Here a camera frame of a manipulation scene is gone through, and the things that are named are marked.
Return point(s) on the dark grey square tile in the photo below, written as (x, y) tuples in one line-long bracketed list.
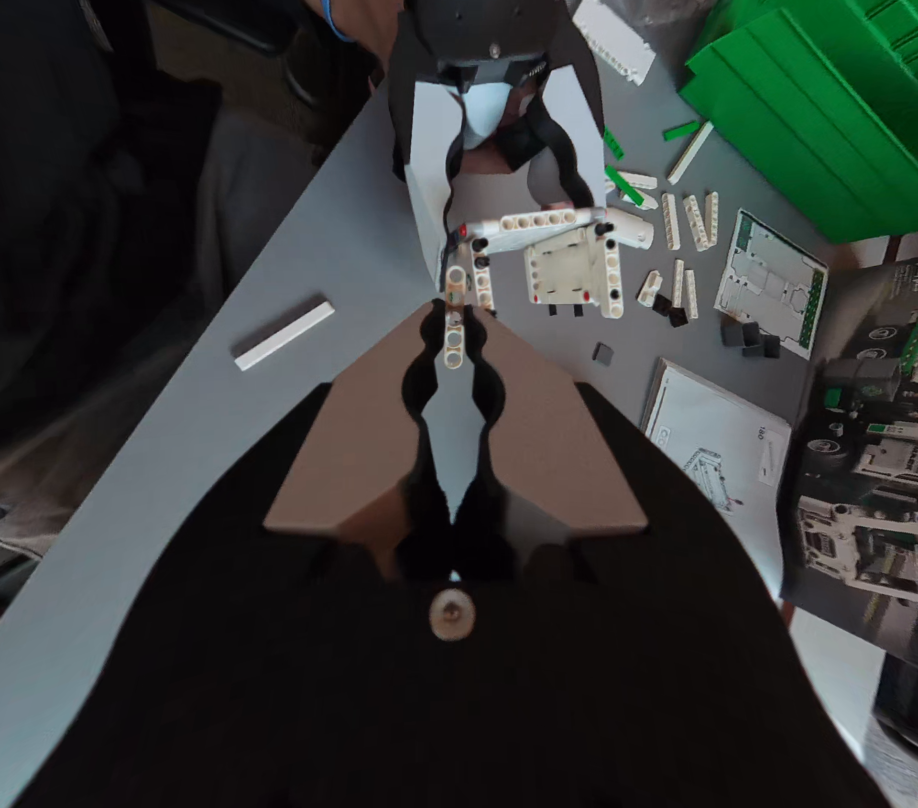
[(604, 353)]

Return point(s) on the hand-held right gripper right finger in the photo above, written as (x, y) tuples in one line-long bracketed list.
[(559, 456)]

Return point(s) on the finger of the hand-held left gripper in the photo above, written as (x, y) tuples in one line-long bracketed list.
[(430, 148), (581, 134)]

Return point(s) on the white curved lego panel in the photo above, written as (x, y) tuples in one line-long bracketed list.
[(635, 227)]

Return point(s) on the long flat white strip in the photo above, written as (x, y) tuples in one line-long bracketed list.
[(283, 335)]

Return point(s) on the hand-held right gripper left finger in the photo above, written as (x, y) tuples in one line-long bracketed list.
[(351, 456)]

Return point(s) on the lego instruction booklet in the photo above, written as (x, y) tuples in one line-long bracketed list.
[(717, 435)]

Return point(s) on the lego sticker sheet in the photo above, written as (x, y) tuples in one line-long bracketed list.
[(767, 277)]

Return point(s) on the person's left hand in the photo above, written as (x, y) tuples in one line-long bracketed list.
[(373, 12)]

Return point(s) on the green lego piece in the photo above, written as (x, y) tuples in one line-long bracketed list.
[(613, 142), (624, 184), (681, 132)]

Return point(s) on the thin white lego strip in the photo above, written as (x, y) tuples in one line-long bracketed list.
[(690, 153)]

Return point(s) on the black lego piece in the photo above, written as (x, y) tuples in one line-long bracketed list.
[(663, 304), (678, 317)]

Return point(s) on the scatter of white lego pieces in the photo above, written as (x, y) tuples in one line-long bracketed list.
[(672, 220)]

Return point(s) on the person's black sweatshirt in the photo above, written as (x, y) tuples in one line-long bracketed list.
[(57, 177)]

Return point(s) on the dark grey lego piece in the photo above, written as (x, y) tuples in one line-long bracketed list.
[(770, 346), (751, 340)]

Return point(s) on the white lego panel assembly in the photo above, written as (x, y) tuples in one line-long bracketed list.
[(559, 263)]

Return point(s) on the dark lego set box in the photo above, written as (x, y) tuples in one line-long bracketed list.
[(853, 464)]

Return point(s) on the white lego beam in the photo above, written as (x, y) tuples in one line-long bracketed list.
[(454, 338)]

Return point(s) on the black office chair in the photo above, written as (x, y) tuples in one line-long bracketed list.
[(237, 33)]

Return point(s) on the wide white lego plate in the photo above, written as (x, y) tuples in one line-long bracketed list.
[(613, 37)]

